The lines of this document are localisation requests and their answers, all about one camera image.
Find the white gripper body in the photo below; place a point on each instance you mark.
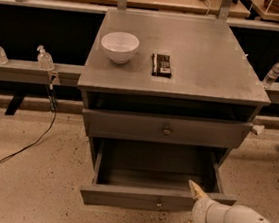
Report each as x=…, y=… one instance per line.
x=201, y=211

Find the grey drawer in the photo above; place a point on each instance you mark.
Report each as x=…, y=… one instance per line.
x=152, y=176
x=164, y=129

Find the grey top drawer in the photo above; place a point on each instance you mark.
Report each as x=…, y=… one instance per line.
x=164, y=129

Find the grey drawer cabinet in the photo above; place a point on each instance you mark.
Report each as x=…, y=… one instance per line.
x=211, y=78

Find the black snack bar packet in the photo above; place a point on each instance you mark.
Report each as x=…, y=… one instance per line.
x=161, y=65

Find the clear water bottle right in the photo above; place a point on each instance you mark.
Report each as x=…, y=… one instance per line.
x=271, y=76

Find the white ceramic bowl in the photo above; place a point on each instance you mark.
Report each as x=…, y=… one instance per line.
x=120, y=47

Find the clear pump bottle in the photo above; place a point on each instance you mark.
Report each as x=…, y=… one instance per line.
x=45, y=60

